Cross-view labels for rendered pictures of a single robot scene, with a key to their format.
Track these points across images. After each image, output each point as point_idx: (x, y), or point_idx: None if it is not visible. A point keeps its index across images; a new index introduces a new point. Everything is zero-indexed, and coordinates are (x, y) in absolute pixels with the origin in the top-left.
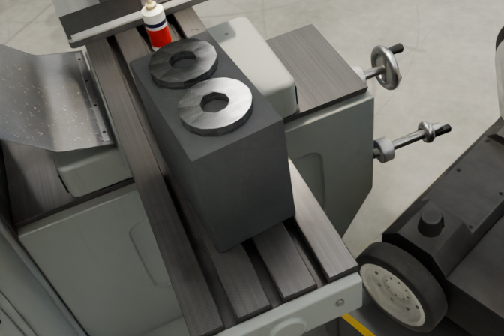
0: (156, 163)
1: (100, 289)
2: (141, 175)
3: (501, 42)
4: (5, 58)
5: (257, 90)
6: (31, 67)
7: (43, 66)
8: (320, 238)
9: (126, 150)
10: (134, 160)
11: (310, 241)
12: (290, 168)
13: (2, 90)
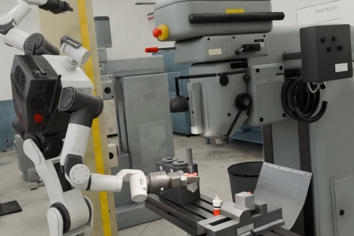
0: (200, 198)
1: None
2: (204, 196)
3: (91, 203)
4: (290, 210)
5: (161, 164)
6: (284, 221)
7: (282, 226)
8: (152, 194)
9: (212, 198)
10: (208, 197)
11: (154, 194)
12: (160, 201)
13: (273, 200)
